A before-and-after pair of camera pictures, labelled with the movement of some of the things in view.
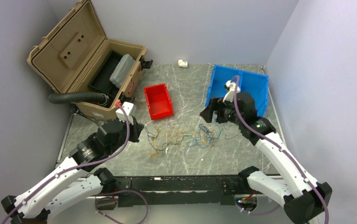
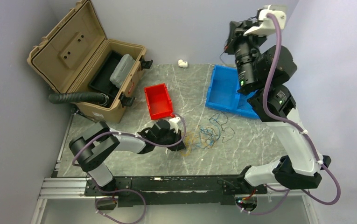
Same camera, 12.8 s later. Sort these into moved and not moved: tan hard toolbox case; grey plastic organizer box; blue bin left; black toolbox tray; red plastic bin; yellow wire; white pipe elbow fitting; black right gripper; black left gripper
Moved: black left gripper; yellow wire; black right gripper
Not moved: blue bin left; grey plastic organizer box; tan hard toolbox case; black toolbox tray; white pipe elbow fitting; red plastic bin
